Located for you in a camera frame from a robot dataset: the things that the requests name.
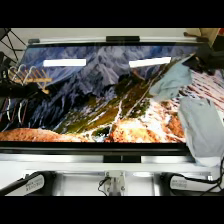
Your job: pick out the pale green shirt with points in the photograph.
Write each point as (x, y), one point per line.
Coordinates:
(173, 81)

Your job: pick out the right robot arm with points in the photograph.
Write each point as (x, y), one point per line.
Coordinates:
(213, 60)

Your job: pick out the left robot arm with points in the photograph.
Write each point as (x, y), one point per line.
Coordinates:
(23, 89)

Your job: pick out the grey garment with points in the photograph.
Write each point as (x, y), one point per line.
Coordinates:
(203, 130)

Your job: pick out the silver frame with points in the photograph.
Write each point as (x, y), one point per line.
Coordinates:
(83, 183)

